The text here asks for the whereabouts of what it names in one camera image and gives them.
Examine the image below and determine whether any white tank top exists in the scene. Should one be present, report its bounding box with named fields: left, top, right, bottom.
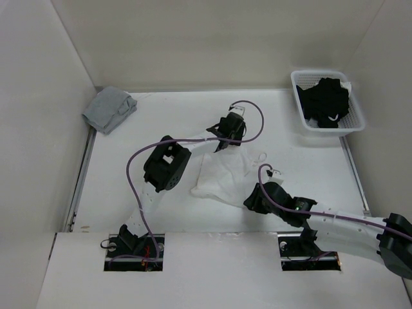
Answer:
left=191, top=146, right=267, bottom=208

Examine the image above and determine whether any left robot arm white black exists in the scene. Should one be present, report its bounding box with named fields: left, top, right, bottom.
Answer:
left=118, top=111, right=246, bottom=257

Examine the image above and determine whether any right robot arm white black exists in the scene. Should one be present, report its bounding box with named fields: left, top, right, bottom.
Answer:
left=243, top=182, right=411, bottom=279

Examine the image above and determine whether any black tank top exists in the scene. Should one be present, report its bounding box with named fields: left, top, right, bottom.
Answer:
left=296, top=78, right=350, bottom=129

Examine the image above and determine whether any folded grey tank top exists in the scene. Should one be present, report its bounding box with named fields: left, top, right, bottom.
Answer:
left=82, top=86, right=137, bottom=135

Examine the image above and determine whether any white plastic mesh basket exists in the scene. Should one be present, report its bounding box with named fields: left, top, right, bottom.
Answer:
left=290, top=70, right=366, bottom=138

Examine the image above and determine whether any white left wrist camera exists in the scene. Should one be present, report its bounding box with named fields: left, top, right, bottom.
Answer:
left=229, top=104, right=246, bottom=118

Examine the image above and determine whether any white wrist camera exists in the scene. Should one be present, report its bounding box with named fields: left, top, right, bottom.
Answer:
left=229, top=104, right=246, bottom=118
left=266, top=169, right=285, bottom=185

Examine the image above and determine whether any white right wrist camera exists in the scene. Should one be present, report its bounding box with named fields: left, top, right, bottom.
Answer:
left=266, top=169, right=285, bottom=185

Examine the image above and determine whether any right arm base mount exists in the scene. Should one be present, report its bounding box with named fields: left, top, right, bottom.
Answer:
left=277, top=229, right=341, bottom=272

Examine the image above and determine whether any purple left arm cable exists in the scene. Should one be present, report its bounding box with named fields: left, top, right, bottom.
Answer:
left=108, top=100, right=267, bottom=270

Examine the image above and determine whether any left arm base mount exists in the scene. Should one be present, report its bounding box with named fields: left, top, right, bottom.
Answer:
left=100, top=225, right=165, bottom=272

